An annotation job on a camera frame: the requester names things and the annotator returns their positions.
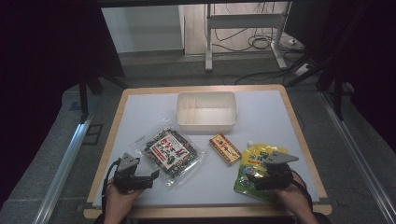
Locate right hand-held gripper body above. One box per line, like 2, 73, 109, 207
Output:
255, 150, 300, 191

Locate black metal stand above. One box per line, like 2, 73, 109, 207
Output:
77, 70, 105, 124
317, 60, 347, 121

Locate yellow red small box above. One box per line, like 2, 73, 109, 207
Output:
208, 133, 243, 167

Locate white plastic bin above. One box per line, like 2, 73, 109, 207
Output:
175, 91, 238, 135

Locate person's left hand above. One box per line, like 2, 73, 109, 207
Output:
104, 180, 145, 218

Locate right hand-held gripper cable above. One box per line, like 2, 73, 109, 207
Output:
290, 169, 314, 213

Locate white metal desk frame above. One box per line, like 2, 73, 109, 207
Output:
204, 1, 292, 73

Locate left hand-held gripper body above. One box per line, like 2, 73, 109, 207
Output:
112, 151, 154, 195

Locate black floor cables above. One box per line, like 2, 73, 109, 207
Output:
213, 2, 311, 86

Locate white table mat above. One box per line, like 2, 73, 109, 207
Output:
92, 90, 321, 208

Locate yellow green spout pouch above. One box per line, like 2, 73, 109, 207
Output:
233, 139, 292, 203

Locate aluminium floor rail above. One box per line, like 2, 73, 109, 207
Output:
318, 91, 396, 224
32, 114, 93, 224

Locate black curtain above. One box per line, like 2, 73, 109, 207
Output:
306, 0, 396, 154
0, 0, 126, 208

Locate person's right leg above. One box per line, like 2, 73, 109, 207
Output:
312, 211, 332, 224

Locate person's right hand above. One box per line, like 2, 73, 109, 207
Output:
272, 173, 308, 217

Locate white power strip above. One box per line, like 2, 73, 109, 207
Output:
293, 63, 313, 77

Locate left hand-held gripper cable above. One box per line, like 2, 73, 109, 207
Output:
100, 158, 123, 216

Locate clear seaweed snack bag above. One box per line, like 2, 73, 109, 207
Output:
130, 119, 208, 191

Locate hand-held gripper cable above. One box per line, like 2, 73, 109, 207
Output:
100, 158, 123, 216
290, 169, 314, 213

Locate white wall panel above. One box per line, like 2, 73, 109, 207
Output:
101, 5, 185, 54

